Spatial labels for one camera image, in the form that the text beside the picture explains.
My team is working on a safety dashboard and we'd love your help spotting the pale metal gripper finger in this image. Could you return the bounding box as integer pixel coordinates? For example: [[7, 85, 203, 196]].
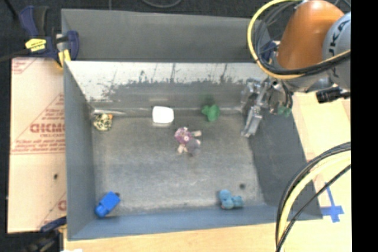
[[240, 81, 257, 112], [241, 106, 264, 138]]

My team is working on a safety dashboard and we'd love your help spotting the green toy animal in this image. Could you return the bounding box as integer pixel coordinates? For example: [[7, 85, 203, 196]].
[[201, 103, 221, 123]]

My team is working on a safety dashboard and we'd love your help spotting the purple and grey toy figure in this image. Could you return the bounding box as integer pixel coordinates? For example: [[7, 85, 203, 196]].
[[174, 126, 203, 158]]

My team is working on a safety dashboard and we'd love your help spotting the blue toy animal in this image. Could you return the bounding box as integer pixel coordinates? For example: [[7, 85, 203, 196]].
[[218, 189, 246, 211]]

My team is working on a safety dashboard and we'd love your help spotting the white block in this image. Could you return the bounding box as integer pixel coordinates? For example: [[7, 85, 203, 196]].
[[151, 106, 175, 125]]

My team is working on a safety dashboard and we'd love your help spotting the grey metal bin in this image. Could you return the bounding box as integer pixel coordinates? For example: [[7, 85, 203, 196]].
[[60, 8, 323, 241]]

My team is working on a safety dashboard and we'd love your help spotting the spotted yellow toy animal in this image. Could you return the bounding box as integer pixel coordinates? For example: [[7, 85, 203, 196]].
[[93, 112, 114, 132]]

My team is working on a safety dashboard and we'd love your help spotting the blue toy car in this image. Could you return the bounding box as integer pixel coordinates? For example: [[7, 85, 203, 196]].
[[94, 191, 122, 219]]

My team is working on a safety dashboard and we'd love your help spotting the brown cardboard board red print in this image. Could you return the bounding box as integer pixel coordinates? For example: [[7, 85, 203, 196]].
[[6, 56, 68, 234]]

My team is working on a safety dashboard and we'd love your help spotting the black cylinder on white bracket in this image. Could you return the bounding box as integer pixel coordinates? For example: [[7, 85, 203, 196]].
[[315, 86, 351, 104]]

